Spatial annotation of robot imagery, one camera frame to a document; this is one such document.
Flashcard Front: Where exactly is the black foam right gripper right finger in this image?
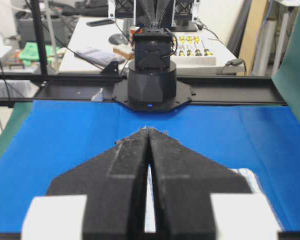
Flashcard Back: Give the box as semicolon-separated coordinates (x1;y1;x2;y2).
149;129;281;240

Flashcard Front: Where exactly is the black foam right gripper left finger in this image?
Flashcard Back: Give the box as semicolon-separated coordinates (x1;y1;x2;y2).
22;131;149;240

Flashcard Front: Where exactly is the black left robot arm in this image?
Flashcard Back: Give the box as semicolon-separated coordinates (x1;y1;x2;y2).
21;28;178;240

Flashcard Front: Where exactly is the white blue striped towel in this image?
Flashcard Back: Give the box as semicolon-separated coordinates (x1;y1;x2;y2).
144;166;263;234

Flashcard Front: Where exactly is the blue table cloth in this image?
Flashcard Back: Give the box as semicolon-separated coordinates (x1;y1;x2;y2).
0;101;300;233

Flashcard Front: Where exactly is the grey folded cloth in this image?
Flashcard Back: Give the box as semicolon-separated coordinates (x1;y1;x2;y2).
75;47;126;67

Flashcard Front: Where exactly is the white screwdriver set tray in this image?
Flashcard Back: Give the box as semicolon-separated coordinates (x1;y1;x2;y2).
171;33;217;66

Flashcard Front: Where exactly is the green backdrop sheet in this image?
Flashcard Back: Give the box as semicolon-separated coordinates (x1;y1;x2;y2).
272;8;300;123

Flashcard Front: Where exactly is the black computer mouse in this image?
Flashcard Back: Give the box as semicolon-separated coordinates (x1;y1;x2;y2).
108;34;129;46

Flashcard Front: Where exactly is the green plastic crate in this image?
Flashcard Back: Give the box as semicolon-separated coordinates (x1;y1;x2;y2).
18;42;55;66

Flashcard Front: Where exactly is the white work desk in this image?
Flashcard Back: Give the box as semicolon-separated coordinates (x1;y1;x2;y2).
60;17;246;77

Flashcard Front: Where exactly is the black monitor stand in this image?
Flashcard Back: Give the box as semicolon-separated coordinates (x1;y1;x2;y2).
133;0;201;29

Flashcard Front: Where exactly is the black octagonal left base plate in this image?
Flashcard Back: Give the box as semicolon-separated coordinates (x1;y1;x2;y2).
112;80;196;113

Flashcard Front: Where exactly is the black aluminium frame rail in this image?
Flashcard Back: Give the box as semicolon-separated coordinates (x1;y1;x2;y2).
0;74;287;108

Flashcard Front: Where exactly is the black vertical frame post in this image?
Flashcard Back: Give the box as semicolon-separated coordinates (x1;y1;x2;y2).
30;0;48;76

